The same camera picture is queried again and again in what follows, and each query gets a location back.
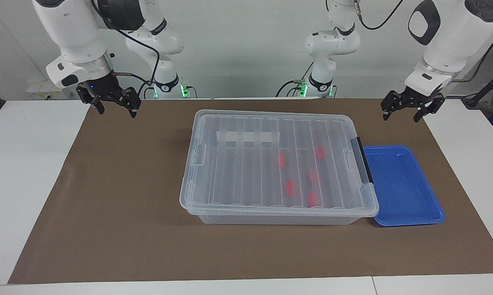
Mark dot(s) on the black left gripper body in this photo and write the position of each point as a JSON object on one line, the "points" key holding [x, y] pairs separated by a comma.
{"points": [[410, 100]]}

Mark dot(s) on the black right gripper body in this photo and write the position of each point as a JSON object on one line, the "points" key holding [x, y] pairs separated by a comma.
{"points": [[107, 92]]}

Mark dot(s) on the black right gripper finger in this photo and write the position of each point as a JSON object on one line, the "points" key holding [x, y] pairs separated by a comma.
{"points": [[133, 111], [98, 107]]}

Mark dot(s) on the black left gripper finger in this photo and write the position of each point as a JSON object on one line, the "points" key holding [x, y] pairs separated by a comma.
{"points": [[418, 116], [386, 114]]}

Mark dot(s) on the red toy block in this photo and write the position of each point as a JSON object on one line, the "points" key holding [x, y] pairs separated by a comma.
{"points": [[313, 177], [320, 152], [282, 160], [313, 199], [290, 187]]}

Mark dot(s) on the clear plastic box lid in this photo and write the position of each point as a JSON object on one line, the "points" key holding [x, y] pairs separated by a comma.
{"points": [[246, 172]]}

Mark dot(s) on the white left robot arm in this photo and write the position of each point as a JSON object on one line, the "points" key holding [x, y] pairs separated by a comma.
{"points": [[451, 41]]}

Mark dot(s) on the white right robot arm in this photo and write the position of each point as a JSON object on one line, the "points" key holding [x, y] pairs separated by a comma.
{"points": [[74, 32]]}

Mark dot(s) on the blue plastic tray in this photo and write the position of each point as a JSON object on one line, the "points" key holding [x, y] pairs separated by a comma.
{"points": [[402, 184]]}

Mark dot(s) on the clear plastic storage box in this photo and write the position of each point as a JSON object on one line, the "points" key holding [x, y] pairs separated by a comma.
{"points": [[271, 220]]}

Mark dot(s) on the white power strip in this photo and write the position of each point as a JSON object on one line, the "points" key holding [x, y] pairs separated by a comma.
{"points": [[45, 88]]}

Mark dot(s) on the black pole stand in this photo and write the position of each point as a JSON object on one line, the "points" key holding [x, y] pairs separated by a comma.
{"points": [[486, 88]]}

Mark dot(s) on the brown table mat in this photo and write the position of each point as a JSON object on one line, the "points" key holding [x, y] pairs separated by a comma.
{"points": [[107, 205]]}

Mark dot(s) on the white tape strip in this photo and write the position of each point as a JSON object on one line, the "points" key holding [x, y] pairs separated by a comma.
{"points": [[266, 137]]}

